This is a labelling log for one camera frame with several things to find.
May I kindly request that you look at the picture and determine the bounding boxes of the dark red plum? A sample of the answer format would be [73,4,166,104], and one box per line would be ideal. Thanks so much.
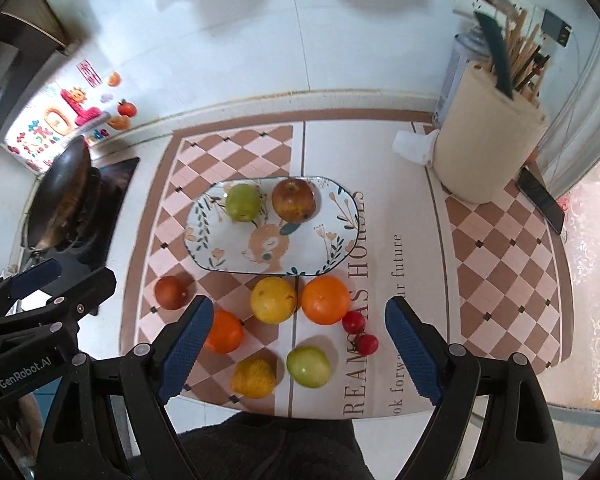
[154,275,188,310]

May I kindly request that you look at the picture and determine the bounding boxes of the small orange tangerine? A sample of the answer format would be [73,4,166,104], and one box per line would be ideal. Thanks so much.
[204,310,244,354]

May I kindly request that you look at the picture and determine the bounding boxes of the red cherry tomato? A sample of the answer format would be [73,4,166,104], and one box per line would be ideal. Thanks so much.
[354,333,379,356]
[341,311,366,335]

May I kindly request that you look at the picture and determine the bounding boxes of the yellow bumpy citrus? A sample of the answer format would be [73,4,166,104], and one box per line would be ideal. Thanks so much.
[230,358,276,399]

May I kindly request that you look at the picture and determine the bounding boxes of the large green apple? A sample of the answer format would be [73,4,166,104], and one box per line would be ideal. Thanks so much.
[286,346,332,389]

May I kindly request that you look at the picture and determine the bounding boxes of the yellow round fruit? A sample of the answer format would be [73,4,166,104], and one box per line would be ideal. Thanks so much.
[250,276,297,325]

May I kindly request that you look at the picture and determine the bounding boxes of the large orange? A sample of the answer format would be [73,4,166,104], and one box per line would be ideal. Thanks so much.
[300,275,350,325]

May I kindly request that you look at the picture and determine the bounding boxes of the black induction cooktop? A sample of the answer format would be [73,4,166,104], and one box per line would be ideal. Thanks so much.
[23,157,140,296]

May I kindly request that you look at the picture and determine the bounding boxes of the blue lower cabinet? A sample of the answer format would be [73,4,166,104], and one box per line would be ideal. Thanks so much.
[32,378,60,422]

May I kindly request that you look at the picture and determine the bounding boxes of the black wok pan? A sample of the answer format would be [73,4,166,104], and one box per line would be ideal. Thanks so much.
[22,136,102,252]

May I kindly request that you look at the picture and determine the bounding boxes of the checkered brown pink mat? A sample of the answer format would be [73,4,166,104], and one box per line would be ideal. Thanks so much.
[119,118,572,419]

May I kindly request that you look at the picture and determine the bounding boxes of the floral ceramic oval plate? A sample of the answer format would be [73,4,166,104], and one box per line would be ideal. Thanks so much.
[185,177,361,276]

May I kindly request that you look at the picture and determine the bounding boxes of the small green apple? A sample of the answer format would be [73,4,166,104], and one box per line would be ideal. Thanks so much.
[225,183,260,222]

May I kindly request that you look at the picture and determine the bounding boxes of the black smartphone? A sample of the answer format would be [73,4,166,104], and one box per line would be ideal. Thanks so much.
[516,167,565,235]

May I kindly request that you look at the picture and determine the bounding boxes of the red brown apple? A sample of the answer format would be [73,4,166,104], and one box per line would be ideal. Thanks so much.
[271,178,316,223]

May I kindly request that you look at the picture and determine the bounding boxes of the white folded tissue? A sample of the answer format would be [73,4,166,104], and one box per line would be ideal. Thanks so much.
[392,129,440,167]

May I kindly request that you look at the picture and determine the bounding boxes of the beige cylindrical utensil holder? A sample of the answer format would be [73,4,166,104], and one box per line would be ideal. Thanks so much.
[432,62,548,204]

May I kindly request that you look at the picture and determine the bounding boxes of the black range hood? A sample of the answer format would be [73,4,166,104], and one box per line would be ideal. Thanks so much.
[0,0,69,143]

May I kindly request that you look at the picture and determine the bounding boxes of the wooden chopsticks bundle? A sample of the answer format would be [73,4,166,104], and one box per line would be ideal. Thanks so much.
[498,8,550,107]

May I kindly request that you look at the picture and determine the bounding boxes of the silver spray can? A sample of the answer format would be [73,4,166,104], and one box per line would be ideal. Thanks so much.
[432,26,490,127]

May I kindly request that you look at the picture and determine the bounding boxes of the black plug adapter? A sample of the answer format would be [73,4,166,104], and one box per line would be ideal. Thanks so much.
[541,9,572,48]

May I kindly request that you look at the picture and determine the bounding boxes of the teal handled knife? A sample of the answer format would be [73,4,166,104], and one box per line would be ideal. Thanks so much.
[474,11,514,100]

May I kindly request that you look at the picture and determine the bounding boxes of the white wall socket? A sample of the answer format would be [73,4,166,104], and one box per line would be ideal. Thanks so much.
[453,0,544,36]

